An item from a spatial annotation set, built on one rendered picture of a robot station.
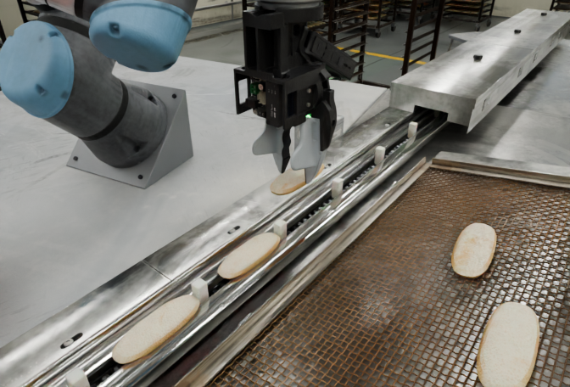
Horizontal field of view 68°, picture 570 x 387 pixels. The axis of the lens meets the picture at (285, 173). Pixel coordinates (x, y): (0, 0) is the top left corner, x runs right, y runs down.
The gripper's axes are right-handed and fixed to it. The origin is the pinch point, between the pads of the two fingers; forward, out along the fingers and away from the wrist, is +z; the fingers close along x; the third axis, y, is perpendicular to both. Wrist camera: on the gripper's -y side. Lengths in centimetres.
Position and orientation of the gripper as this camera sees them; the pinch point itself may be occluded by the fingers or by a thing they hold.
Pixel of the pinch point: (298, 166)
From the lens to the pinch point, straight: 54.5
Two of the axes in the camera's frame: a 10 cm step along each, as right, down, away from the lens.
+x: 7.8, 3.1, -5.4
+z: 0.0, 8.6, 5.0
